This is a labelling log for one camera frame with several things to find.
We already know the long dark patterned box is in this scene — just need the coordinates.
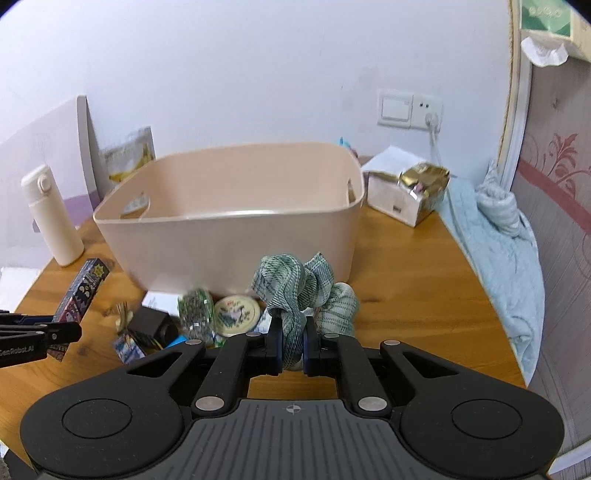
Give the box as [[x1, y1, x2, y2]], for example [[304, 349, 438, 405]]
[[48, 257, 112, 363]]

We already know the small dark card box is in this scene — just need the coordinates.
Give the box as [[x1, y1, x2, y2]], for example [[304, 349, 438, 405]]
[[113, 333, 145, 365]]

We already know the green checkered cloth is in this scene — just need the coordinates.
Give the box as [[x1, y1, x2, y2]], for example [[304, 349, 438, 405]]
[[252, 253, 360, 370]]

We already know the blue white soap box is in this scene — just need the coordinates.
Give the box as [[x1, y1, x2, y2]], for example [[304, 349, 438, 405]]
[[253, 309, 273, 334]]

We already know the round decorated tin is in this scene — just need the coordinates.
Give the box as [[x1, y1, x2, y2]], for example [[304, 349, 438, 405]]
[[213, 295, 260, 338]]

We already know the small wooden hair clip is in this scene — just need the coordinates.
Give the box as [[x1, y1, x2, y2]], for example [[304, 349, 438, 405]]
[[115, 302, 133, 335]]

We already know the bag of dried herbs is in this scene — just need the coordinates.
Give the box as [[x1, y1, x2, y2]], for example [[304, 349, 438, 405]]
[[177, 288, 214, 346]]

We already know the black cube box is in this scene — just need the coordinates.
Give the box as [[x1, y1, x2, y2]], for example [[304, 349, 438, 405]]
[[127, 306, 178, 349]]

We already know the cream thermos bottle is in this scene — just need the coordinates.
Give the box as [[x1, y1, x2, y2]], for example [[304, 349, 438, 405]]
[[21, 164, 84, 266]]

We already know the beige plastic storage bin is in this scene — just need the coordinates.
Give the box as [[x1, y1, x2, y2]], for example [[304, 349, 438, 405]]
[[93, 142, 365, 296]]

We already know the white box with gold wrapper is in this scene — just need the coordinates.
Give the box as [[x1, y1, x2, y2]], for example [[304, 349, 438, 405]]
[[362, 146, 451, 227]]

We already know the banana chips bag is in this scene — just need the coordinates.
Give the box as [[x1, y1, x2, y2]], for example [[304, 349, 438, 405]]
[[100, 126, 155, 185]]

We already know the lilac leaning board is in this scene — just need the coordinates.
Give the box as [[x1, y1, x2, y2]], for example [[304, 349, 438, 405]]
[[1, 95, 99, 269]]

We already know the light blue quilt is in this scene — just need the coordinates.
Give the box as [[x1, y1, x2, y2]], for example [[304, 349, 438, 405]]
[[438, 164, 545, 384]]

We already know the patterned headboard panel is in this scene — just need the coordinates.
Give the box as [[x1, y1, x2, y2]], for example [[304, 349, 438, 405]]
[[496, 0, 591, 416]]

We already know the tissue box on headboard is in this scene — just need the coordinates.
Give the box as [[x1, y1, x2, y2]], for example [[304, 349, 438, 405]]
[[520, 0, 590, 68]]

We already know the white power cable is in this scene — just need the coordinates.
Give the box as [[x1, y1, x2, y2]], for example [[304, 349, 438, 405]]
[[424, 115, 447, 168]]

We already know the white wall switch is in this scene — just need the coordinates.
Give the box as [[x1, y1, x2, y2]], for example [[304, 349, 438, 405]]
[[378, 90, 414, 128]]

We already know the white wall socket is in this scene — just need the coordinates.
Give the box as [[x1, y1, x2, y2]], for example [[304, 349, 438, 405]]
[[410, 93, 444, 132]]

